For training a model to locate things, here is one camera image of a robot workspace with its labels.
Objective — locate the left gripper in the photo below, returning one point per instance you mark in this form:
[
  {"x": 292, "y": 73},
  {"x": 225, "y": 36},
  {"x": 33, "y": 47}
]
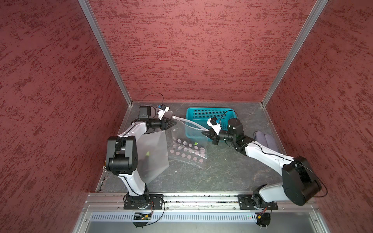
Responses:
[{"x": 164, "y": 123}]

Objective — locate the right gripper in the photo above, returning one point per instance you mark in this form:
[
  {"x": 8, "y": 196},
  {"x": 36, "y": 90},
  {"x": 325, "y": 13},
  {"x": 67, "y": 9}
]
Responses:
[{"x": 214, "y": 137}]

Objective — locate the clear zip-top bag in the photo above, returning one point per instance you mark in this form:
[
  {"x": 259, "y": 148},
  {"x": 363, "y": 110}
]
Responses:
[
  {"x": 156, "y": 145},
  {"x": 170, "y": 113}
]

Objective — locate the pink dotted zip-top bag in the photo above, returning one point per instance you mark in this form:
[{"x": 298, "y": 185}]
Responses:
[{"x": 197, "y": 156}]

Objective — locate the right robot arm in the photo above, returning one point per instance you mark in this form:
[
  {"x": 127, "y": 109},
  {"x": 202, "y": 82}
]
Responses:
[{"x": 299, "y": 182}]

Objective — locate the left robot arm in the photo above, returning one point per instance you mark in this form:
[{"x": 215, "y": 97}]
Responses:
[{"x": 122, "y": 158}]

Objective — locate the purple roller left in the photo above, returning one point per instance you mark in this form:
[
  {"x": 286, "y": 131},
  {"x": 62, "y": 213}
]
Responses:
[{"x": 260, "y": 138}]

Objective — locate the purple roller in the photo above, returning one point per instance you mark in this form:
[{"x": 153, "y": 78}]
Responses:
[
  {"x": 271, "y": 142},
  {"x": 260, "y": 138}
]

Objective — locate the purple roller right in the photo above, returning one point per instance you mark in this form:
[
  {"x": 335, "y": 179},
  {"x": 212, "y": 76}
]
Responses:
[{"x": 271, "y": 142}]

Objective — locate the left circuit board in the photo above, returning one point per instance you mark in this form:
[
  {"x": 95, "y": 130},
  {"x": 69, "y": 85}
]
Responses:
[{"x": 142, "y": 216}]

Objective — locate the right black connector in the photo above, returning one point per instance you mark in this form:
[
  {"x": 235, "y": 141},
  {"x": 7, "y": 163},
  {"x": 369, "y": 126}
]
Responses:
[{"x": 263, "y": 220}]

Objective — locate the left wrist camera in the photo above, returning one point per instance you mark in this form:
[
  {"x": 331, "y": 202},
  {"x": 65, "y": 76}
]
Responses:
[{"x": 164, "y": 108}]

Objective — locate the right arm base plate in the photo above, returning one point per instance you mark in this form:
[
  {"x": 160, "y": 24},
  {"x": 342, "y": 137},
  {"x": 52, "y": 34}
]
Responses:
[{"x": 250, "y": 202}]

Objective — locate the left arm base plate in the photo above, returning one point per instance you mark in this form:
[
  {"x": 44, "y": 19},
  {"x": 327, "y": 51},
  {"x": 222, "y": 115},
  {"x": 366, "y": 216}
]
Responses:
[{"x": 145, "y": 202}]

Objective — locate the aluminium front rail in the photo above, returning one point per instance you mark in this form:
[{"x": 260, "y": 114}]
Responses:
[{"x": 189, "y": 207}]

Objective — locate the left corner aluminium post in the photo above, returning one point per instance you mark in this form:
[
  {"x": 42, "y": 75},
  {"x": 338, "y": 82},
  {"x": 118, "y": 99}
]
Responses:
[{"x": 94, "y": 25}]

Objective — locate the corner aluminium post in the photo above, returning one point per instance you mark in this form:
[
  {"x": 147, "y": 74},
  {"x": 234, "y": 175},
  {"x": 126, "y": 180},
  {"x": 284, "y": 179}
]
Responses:
[
  {"x": 299, "y": 41},
  {"x": 94, "y": 25}
]

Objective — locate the right corner aluminium post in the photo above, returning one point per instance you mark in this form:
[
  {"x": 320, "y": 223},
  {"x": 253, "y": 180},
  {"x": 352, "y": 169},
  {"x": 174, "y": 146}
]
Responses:
[{"x": 299, "y": 41}]

